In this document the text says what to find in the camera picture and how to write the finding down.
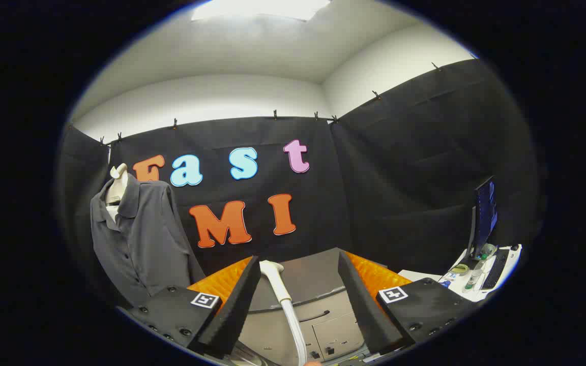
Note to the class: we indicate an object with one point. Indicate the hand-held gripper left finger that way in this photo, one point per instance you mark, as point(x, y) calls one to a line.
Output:
point(237, 310)

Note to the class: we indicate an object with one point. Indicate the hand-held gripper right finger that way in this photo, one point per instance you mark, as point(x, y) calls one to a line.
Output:
point(369, 315)

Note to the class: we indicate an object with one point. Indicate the white garment steamer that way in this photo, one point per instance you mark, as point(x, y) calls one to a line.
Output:
point(277, 284)

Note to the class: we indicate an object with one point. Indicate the grey button shirt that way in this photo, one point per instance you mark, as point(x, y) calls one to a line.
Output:
point(145, 244)

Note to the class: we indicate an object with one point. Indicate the grey cabinet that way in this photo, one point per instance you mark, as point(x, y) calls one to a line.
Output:
point(313, 279)

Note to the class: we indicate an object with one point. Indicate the green plastic bottle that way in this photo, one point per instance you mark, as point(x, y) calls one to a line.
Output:
point(473, 278)

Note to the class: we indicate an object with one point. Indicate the black keyboard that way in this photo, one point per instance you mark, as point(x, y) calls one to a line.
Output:
point(495, 269)

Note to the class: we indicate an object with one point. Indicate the clear glass jar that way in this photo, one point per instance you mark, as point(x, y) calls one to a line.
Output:
point(487, 250)

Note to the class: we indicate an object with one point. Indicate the computer monitor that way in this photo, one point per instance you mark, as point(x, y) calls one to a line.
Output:
point(484, 218)

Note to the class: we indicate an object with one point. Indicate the white mannequin torso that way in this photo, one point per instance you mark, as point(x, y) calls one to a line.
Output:
point(117, 190)

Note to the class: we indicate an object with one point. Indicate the row of black clips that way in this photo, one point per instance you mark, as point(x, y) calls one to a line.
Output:
point(274, 114)

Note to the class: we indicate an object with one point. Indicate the ceiling light panel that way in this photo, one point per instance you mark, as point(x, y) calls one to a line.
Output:
point(262, 7)

